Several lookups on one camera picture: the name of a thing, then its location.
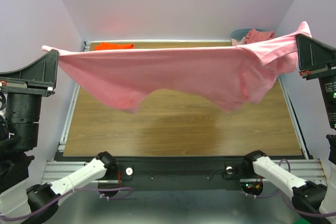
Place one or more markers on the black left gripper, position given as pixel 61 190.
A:
pixel 40 73

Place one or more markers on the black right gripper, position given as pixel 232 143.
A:
pixel 321 71

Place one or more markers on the light pink t shirt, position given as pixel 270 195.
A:
pixel 227 76

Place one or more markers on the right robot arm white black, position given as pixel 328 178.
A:
pixel 313 202

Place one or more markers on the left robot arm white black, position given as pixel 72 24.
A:
pixel 40 202

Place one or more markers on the dusty rose t shirt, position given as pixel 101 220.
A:
pixel 257 36

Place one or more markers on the folded orange t shirt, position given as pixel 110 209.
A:
pixel 111 46

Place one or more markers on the blue plastic laundry basket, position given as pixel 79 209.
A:
pixel 239 34

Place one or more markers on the pale pink garment in basket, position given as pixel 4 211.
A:
pixel 236 42

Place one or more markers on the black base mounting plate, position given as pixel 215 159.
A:
pixel 184 173

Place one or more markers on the green cloth at corner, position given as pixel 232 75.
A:
pixel 301 221

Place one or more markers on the left aluminium frame rail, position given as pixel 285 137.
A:
pixel 57 115

